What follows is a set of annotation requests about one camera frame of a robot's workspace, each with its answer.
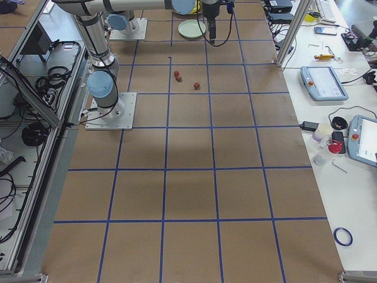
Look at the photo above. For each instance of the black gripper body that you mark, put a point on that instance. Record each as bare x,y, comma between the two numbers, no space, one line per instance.
210,11

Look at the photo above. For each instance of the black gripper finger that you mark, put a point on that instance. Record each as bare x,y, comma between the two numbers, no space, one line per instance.
213,30
210,29

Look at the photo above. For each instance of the light green plate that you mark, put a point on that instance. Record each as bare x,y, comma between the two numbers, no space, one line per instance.
191,29

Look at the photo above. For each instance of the black laptop brick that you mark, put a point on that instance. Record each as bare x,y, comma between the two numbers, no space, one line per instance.
280,18

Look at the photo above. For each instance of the smartphone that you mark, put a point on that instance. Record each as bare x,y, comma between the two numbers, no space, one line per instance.
325,31

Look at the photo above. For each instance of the white keyboard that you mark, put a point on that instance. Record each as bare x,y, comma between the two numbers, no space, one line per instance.
325,10

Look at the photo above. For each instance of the far teach pendant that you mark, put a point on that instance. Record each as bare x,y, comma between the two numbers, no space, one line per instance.
322,83

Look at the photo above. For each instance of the teach pendant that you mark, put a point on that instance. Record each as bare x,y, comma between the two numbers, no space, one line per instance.
322,83
362,140

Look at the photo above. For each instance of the black power adapter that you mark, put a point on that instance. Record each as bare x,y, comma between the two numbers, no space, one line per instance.
309,126

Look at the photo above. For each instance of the white cup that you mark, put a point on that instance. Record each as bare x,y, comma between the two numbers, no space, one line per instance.
323,130

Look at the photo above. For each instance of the black bowl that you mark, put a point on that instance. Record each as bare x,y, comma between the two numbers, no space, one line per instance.
339,123

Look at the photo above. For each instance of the red round object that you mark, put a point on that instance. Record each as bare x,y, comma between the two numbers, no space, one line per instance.
335,147

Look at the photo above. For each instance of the hex key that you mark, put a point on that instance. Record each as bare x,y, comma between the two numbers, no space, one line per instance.
338,166

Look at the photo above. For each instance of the near teach pendant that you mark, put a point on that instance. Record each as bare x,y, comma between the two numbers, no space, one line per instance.
362,140

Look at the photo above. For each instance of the blue tape roll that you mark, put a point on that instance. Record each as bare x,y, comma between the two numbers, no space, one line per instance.
343,237

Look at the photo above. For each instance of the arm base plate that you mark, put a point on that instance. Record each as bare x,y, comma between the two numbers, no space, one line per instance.
120,118
139,35

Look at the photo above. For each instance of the aluminium frame post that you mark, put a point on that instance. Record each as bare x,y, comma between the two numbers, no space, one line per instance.
298,18

